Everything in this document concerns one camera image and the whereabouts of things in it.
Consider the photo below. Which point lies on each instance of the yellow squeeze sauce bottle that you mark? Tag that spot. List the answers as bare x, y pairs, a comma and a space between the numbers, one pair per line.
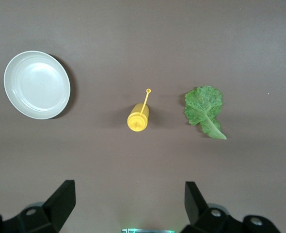
138, 119

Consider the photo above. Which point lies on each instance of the green lettuce leaf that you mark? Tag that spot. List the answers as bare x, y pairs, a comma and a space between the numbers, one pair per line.
203, 106

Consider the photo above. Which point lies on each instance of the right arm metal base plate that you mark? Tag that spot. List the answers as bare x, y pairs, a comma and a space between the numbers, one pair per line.
147, 231

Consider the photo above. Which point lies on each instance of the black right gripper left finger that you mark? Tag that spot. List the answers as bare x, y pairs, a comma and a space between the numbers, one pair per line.
55, 208

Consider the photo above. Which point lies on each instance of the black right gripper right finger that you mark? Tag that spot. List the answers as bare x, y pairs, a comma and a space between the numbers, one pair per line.
198, 211

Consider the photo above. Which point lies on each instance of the beige round plate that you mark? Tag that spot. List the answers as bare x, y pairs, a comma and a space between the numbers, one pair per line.
36, 85

